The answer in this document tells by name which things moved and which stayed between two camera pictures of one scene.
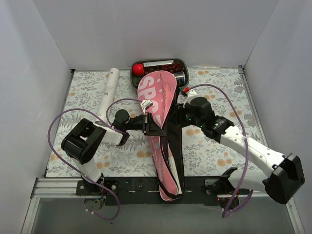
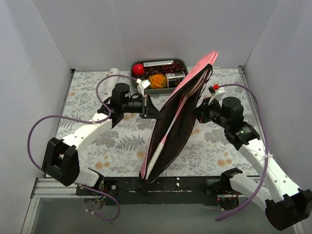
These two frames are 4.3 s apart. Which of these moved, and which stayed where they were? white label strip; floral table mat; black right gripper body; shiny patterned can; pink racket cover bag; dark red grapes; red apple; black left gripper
Moved: black left gripper; black right gripper body; pink racket cover bag
Stayed: floral table mat; shiny patterned can; red apple; dark red grapes; white label strip
